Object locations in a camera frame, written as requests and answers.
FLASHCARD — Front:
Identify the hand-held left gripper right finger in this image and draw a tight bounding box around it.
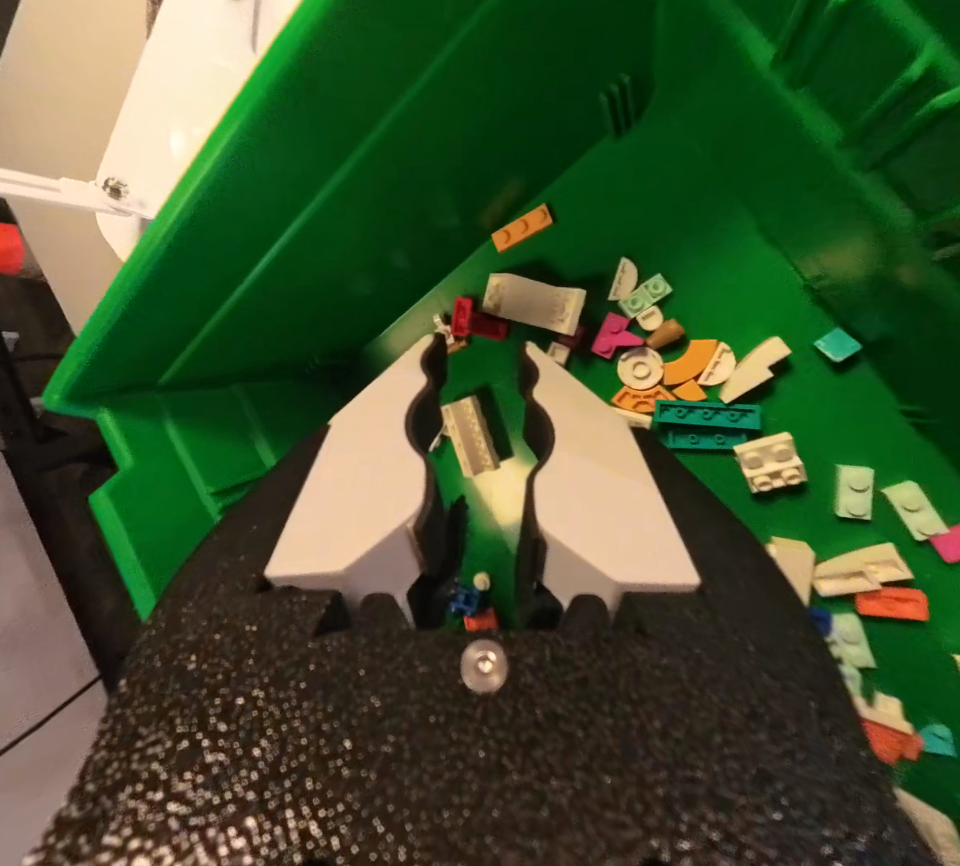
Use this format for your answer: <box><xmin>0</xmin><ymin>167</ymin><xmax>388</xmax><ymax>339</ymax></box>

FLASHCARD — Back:
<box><xmin>517</xmin><ymin>341</ymin><xmax>704</xmax><ymax>627</ymax></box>

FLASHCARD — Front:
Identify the pile of toy bricks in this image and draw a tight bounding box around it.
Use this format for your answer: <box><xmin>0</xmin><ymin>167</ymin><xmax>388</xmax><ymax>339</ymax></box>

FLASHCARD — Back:
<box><xmin>431</xmin><ymin>202</ymin><xmax>960</xmax><ymax>866</ymax></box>

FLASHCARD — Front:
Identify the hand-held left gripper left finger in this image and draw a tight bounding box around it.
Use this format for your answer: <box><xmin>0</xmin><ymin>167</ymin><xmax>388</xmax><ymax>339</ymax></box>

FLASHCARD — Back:
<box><xmin>263</xmin><ymin>333</ymin><xmax>470</xmax><ymax>627</ymax></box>

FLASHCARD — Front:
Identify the black cable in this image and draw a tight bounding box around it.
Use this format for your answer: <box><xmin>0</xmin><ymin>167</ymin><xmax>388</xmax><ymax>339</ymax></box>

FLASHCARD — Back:
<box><xmin>0</xmin><ymin>671</ymin><xmax>110</xmax><ymax>754</ymax></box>

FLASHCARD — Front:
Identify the green plastic bin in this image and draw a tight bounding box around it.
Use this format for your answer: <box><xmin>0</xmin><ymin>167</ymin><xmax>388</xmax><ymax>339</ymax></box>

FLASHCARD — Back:
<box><xmin>41</xmin><ymin>0</ymin><xmax>960</xmax><ymax>814</ymax></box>

